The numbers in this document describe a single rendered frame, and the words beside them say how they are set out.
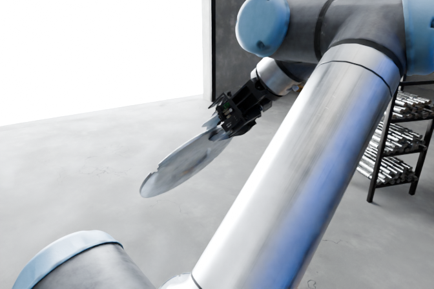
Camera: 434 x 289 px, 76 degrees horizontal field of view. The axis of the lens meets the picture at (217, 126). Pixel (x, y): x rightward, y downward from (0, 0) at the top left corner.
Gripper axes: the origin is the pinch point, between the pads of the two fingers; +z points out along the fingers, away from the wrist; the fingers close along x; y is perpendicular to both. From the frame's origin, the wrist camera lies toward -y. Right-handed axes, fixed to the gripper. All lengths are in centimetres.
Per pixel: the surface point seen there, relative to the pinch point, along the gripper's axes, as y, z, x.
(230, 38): -371, 156, -154
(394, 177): -175, 29, 90
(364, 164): -181, 43, 73
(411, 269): -109, 33, 116
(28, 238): -2, 177, -28
